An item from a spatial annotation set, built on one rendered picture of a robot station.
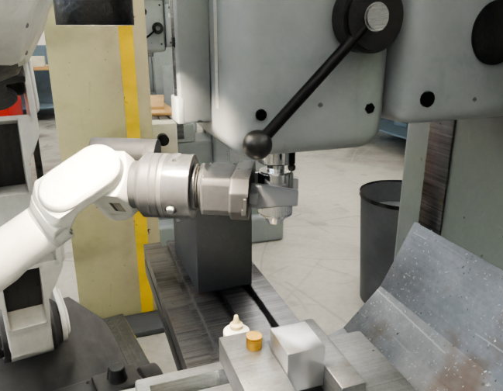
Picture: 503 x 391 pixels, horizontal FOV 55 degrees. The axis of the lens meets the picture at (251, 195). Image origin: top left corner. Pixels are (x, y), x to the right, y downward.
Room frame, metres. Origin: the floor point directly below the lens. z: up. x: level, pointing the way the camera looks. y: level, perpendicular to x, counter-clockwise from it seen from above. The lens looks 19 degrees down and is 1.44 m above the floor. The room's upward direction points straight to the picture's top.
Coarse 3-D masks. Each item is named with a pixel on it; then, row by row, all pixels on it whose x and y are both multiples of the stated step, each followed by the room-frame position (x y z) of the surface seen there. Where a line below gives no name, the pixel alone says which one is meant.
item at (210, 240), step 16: (176, 224) 1.06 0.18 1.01; (192, 224) 0.91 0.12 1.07; (208, 224) 0.89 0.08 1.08; (224, 224) 0.91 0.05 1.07; (240, 224) 0.92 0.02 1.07; (176, 240) 1.07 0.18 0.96; (192, 240) 0.91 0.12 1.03; (208, 240) 0.89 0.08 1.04; (224, 240) 0.91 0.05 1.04; (240, 240) 0.92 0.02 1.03; (192, 256) 0.92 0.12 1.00; (208, 256) 0.89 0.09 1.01; (224, 256) 0.91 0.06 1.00; (240, 256) 0.92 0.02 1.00; (192, 272) 0.92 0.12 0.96; (208, 272) 0.89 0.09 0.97; (224, 272) 0.90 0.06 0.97; (240, 272) 0.92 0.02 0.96; (208, 288) 0.89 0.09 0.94; (224, 288) 0.90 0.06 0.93
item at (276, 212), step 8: (272, 184) 0.59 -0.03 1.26; (280, 184) 0.59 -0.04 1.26; (288, 184) 0.60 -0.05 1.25; (264, 208) 0.60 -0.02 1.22; (272, 208) 0.59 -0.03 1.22; (280, 208) 0.59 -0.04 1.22; (288, 208) 0.60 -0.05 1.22; (264, 216) 0.60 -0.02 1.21; (272, 216) 0.59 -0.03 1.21; (280, 216) 0.59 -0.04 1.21; (288, 216) 0.60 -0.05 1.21
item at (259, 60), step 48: (240, 0) 0.50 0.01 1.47; (288, 0) 0.51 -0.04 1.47; (240, 48) 0.50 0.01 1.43; (288, 48) 0.51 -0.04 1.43; (240, 96) 0.50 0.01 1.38; (288, 96) 0.51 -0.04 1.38; (336, 96) 0.53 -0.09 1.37; (240, 144) 0.50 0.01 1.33; (288, 144) 0.52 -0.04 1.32; (336, 144) 0.54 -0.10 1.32
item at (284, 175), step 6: (264, 168) 0.62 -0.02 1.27; (258, 174) 0.61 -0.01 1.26; (264, 174) 0.60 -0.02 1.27; (270, 174) 0.60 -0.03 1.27; (276, 174) 0.59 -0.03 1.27; (282, 174) 0.60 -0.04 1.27; (288, 174) 0.60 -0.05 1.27; (264, 180) 0.60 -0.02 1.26; (270, 180) 0.59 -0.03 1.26; (276, 180) 0.59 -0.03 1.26; (282, 180) 0.59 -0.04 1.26; (288, 180) 0.60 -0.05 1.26
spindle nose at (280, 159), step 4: (268, 156) 0.60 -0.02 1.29; (272, 156) 0.59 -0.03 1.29; (276, 156) 0.59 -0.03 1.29; (280, 156) 0.59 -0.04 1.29; (284, 156) 0.59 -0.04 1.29; (288, 156) 0.60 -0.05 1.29; (260, 160) 0.60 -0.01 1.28; (264, 160) 0.60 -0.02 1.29; (268, 160) 0.59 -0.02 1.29; (272, 160) 0.59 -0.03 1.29; (276, 160) 0.59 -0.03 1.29; (280, 160) 0.59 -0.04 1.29; (284, 160) 0.59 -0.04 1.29; (268, 164) 0.60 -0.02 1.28; (272, 164) 0.59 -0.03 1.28; (276, 164) 0.59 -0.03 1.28; (280, 164) 0.59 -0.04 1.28; (284, 164) 0.60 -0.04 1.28
